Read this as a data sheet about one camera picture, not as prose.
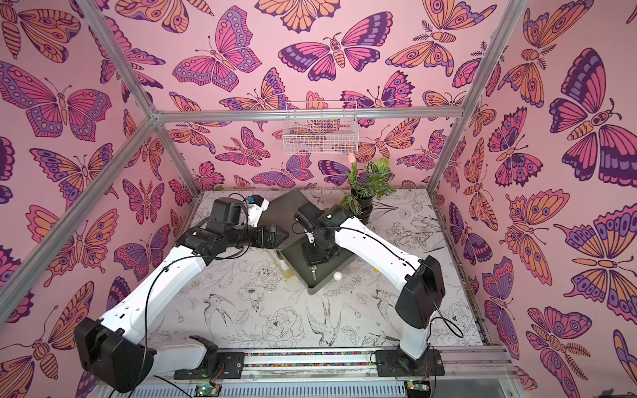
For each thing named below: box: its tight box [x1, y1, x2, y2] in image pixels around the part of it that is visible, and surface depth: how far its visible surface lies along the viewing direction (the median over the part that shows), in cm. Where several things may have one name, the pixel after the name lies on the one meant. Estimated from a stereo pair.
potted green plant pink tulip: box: [340, 153, 396, 222], surface depth 92 cm
